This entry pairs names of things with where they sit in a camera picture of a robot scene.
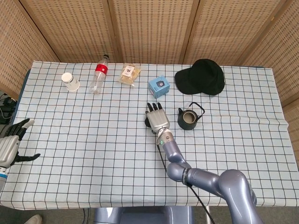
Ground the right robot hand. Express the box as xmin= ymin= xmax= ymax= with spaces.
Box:
xmin=146 ymin=102 xmax=171 ymax=134

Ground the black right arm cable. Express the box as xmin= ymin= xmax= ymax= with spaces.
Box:
xmin=157 ymin=144 xmax=215 ymax=224

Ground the wooden bamboo folding screen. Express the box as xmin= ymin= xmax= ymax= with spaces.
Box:
xmin=0 ymin=0 xmax=299 ymax=131

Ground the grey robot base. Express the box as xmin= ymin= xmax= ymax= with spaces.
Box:
xmin=93 ymin=205 xmax=194 ymax=224

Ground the small light blue box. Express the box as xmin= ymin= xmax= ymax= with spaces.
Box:
xmin=148 ymin=75 xmax=171 ymax=99

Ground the clear snack bag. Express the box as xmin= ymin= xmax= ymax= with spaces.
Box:
xmin=118 ymin=63 xmax=142 ymax=86

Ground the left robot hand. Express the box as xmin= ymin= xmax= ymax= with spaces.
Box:
xmin=0 ymin=118 xmax=41 ymax=168

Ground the white paper cup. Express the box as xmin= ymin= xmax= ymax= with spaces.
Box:
xmin=61 ymin=72 xmax=80 ymax=92

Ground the black teapot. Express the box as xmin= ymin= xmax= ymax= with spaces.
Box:
xmin=177 ymin=102 xmax=205 ymax=130

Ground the beige shoe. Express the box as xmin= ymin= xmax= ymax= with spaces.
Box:
xmin=24 ymin=214 xmax=44 ymax=224

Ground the plastic bottle with red label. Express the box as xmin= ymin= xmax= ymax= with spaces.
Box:
xmin=89 ymin=54 xmax=110 ymax=95

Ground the black baseball cap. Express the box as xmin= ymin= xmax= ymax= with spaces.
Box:
xmin=174 ymin=58 xmax=225 ymax=96

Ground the black floor electronics with cables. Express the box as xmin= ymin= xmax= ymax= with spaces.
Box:
xmin=0 ymin=93 xmax=18 ymax=124

